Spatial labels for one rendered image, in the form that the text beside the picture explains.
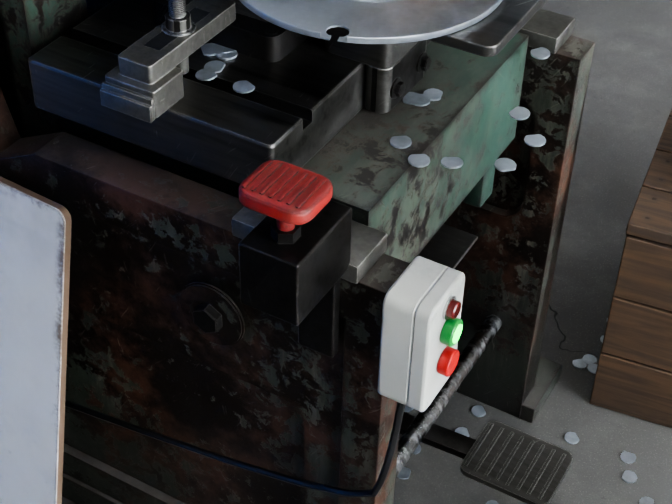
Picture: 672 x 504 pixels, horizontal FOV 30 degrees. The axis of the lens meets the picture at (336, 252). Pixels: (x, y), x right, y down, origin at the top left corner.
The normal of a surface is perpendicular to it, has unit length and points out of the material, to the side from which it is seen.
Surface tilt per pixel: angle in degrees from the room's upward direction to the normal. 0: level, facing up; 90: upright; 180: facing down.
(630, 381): 90
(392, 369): 90
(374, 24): 0
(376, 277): 0
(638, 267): 90
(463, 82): 0
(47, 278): 78
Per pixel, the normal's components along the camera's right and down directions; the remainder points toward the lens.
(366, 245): 0.02, -0.76
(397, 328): -0.50, 0.55
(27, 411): -0.53, 0.36
